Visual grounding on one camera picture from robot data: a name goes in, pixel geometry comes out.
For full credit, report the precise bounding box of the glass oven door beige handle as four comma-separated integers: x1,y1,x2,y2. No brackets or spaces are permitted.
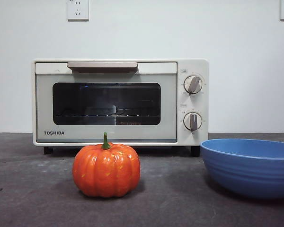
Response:
35,61,178,144

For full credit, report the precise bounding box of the orange pumpkin green stem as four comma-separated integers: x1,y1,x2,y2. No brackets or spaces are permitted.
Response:
72,131,141,198

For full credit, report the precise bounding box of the blue ribbed bowl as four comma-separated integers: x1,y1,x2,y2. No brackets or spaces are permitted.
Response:
200,139,284,199

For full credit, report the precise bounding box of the beige oven control knob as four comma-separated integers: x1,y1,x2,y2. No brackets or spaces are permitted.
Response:
183,112,203,133
183,75,203,95

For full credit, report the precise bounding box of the white Toshiba toaster oven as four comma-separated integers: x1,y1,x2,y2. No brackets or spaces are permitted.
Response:
32,58,209,158

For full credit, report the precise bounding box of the chrome wire oven rack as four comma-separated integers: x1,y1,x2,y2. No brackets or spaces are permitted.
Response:
53,107,161,119

